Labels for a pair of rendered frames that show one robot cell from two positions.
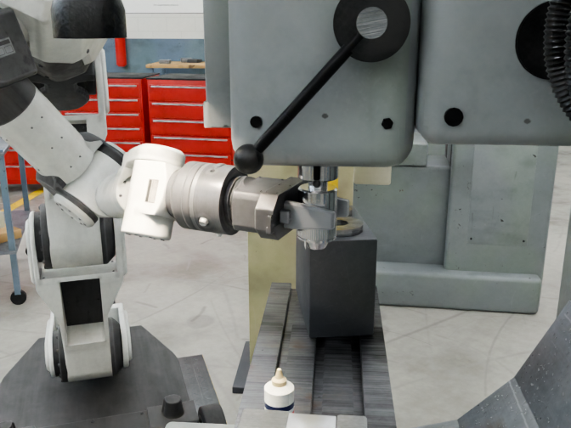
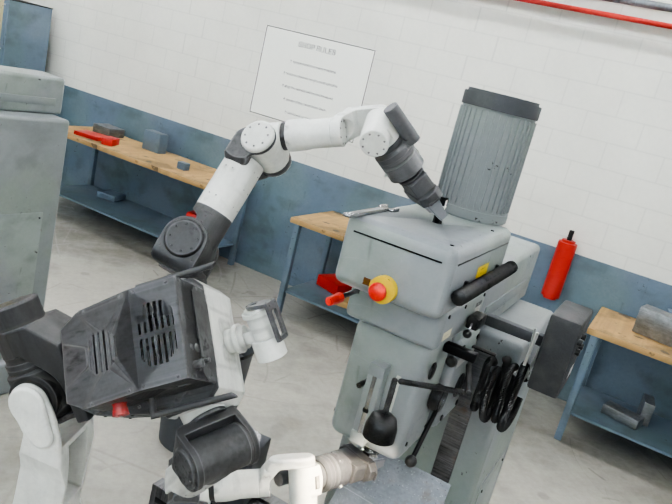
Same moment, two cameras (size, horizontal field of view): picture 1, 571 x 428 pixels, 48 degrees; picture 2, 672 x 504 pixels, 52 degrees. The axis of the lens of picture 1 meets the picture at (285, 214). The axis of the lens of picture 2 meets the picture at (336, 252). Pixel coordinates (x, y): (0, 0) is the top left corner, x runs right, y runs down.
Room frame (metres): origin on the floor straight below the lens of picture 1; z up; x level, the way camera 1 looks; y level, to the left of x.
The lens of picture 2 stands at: (0.38, 1.53, 2.19)
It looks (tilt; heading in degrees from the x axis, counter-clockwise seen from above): 15 degrees down; 290
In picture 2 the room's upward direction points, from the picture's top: 14 degrees clockwise
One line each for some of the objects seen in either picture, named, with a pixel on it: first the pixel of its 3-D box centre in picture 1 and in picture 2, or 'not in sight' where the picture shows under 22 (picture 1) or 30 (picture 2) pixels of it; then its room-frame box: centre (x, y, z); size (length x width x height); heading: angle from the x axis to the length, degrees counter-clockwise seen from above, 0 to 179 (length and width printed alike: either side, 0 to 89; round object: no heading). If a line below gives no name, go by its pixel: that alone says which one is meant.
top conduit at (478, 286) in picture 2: not in sight; (486, 280); (0.59, -0.06, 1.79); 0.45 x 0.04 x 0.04; 85
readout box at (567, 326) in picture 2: not in sight; (562, 348); (0.38, -0.31, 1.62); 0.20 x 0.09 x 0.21; 85
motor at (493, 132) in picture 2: not in sight; (485, 156); (0.72, -0.29, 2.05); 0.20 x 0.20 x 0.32
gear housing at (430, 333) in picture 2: not in sight; (419, 300); (0.74, -0.08, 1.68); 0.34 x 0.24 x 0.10; 85
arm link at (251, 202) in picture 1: (248, 204); (343, 467); (0.78, 0.05, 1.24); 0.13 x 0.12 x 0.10; 157
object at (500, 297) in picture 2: not in sight; (471, 278); (0.70, -0.54, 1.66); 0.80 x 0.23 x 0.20; 85
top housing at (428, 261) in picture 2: not in sight; (429, 252); (0.74, -0.05, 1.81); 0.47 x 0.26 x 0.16; 85
